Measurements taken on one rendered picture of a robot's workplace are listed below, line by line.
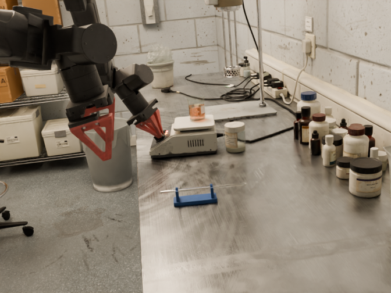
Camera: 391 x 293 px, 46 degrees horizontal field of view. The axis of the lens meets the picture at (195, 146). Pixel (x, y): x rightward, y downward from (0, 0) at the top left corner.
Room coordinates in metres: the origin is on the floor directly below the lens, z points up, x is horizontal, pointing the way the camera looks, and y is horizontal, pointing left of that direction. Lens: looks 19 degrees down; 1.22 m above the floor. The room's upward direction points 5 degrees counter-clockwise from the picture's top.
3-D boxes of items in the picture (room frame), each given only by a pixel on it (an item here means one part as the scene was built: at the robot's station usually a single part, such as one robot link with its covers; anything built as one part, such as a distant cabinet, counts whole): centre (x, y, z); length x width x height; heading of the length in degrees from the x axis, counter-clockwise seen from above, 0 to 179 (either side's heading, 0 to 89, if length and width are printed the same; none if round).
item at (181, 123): (1.33, 0.00, 0.83); 0.12 x 0.12 x 0.01; 88
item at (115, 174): (2.87, 0.58, 0.21); 0.33 x 0.33 x 0.42
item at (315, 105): (1.38, -0.36, 0.81); 0.07 x 0.07 x 0.13
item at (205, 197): (0.96, 0.01, 0.77); 0.10 x 0.03 x 0.04; 91
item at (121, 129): (2.87, 0.57, 0.22); 0.33 x 0.33 x 0.41
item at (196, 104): (1.34, -0.01, 0.87); 0.06 x 0.05 x 0.08; 76
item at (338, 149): (1.16, -0.37, 0.78); 0.05 x 0.05 x 0.06
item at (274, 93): (2.04, -0.35, 0.77); 0.40 x 0.06 x 0.04; 6
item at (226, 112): (1.70, -0.15, 0.76); 0.30 x 0.20 x 0.01; 96
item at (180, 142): (1.33, 0.02, 0.79); 0.22 x 0.13 x 0.08; 88
